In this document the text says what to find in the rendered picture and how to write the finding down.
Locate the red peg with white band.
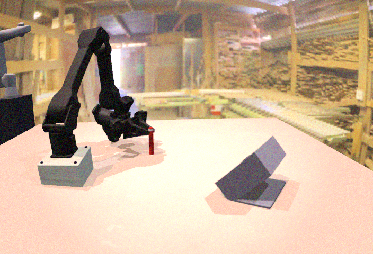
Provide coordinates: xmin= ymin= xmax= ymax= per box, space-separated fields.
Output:
xmin=148 ymin=127 xmax=154 ymax=155

